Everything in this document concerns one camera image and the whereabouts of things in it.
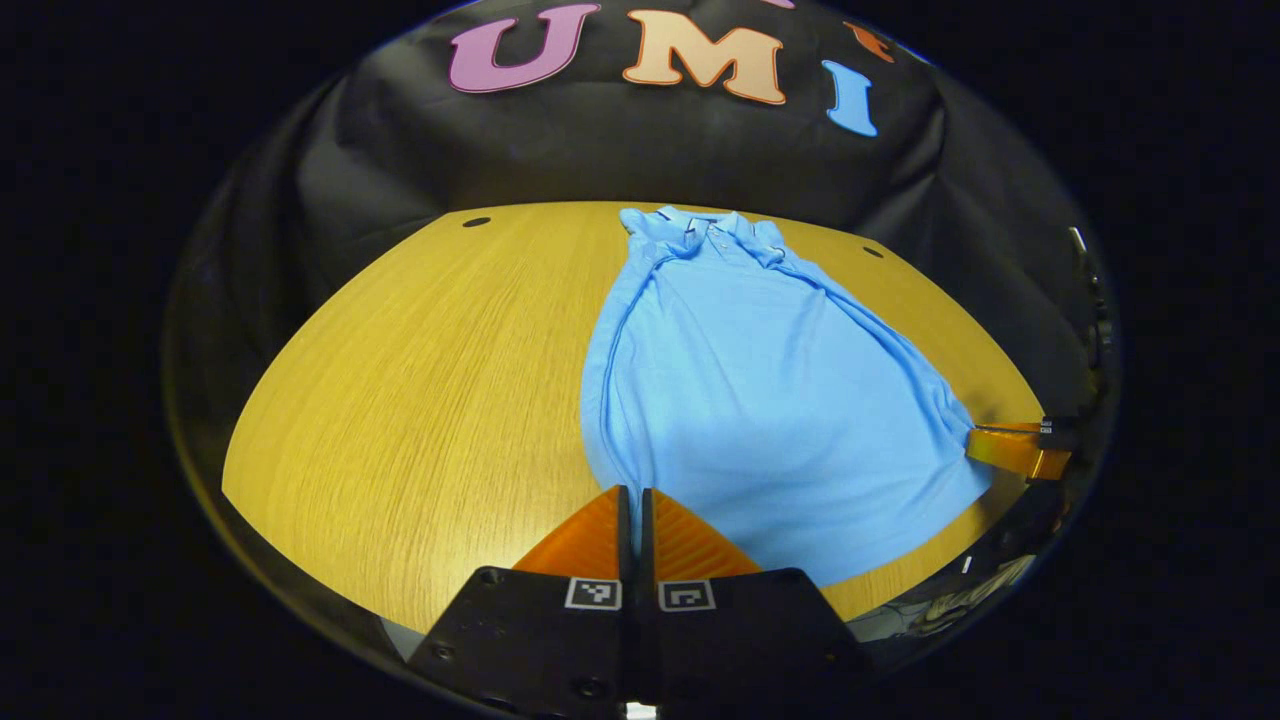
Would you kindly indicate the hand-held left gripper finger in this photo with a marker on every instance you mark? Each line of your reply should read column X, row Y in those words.
column 647, row 545
column 625, row 540

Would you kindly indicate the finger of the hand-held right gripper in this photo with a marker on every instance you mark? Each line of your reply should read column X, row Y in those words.
column 1057, row 433

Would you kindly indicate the light blue T-shirt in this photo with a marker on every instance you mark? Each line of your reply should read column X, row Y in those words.
column 760, row 400

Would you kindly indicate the dark metal stand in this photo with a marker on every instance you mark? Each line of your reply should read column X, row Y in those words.
column 1098, row 340

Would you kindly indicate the pale printed cloth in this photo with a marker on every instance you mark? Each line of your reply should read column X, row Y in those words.
column 975, row 595

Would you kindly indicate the black backdrop cloth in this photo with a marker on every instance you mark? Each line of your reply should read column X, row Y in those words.
column 620, row 150

